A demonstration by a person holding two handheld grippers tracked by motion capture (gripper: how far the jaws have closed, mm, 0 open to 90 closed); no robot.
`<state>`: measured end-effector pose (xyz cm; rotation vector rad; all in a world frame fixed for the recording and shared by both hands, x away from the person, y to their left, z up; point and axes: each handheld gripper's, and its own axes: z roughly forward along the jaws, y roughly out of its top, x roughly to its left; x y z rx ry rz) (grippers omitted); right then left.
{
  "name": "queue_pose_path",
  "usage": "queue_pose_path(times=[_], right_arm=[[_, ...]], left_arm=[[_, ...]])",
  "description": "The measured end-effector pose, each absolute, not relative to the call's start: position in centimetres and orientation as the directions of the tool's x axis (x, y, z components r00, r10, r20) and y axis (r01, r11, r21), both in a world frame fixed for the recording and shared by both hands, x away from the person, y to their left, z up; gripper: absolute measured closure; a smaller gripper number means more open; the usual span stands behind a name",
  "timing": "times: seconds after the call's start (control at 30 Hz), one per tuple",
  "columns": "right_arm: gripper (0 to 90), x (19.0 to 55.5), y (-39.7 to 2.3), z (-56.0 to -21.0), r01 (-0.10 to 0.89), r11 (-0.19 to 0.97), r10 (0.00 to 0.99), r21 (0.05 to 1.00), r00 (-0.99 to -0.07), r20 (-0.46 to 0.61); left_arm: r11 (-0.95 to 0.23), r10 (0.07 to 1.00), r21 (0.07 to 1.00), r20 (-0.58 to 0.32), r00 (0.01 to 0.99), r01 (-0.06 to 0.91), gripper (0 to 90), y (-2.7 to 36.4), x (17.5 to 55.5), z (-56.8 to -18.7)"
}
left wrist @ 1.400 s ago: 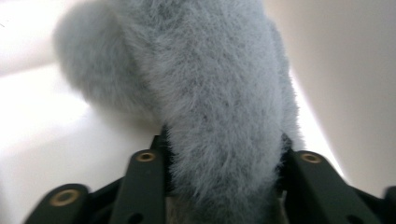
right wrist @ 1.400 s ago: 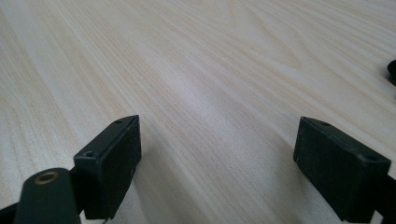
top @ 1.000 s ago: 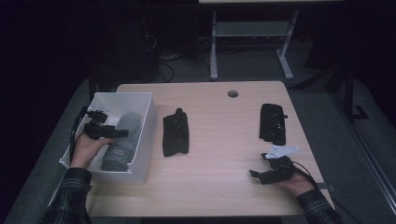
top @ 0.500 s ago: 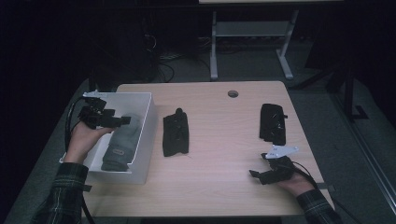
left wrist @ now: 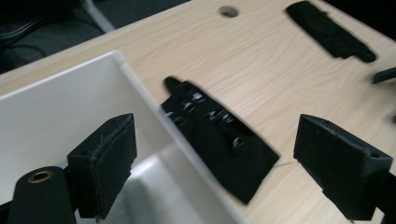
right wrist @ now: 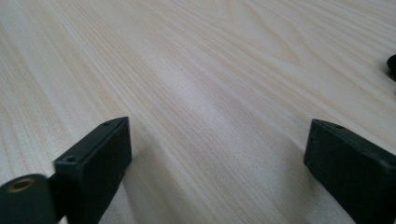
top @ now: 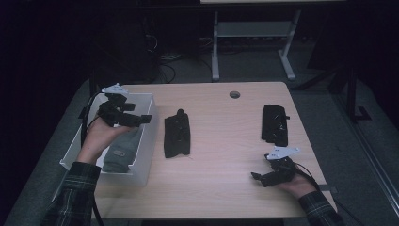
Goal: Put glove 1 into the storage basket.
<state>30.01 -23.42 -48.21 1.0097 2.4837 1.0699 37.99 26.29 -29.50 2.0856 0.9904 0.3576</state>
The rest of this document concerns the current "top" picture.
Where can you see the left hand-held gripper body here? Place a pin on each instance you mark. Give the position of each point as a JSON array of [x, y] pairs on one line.
[[113, 114]]

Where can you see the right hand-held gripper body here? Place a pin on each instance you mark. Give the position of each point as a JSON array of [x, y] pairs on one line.
[[284, 171]]

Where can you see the white box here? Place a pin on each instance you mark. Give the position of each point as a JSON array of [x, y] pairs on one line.
[[147, 147]]

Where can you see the black glove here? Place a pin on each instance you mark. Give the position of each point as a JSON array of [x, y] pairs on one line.
[[275, 125], [177, 135]]

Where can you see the grey knitted mitten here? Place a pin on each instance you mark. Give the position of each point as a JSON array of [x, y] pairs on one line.
[[120, 155]]

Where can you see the person's right hand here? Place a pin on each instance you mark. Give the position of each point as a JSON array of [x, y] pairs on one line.
[[299, 186]]

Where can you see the person's left hand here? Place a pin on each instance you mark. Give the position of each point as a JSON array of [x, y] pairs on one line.
[[97, 141]]

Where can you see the black metal stand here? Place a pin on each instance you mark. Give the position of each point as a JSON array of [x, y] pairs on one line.
[[351, 91]]

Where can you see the aluminium rail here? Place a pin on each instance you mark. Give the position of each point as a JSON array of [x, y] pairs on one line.
[[370, 153]]

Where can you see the grey metal desk frame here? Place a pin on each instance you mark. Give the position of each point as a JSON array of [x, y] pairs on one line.
[[251, 29]]

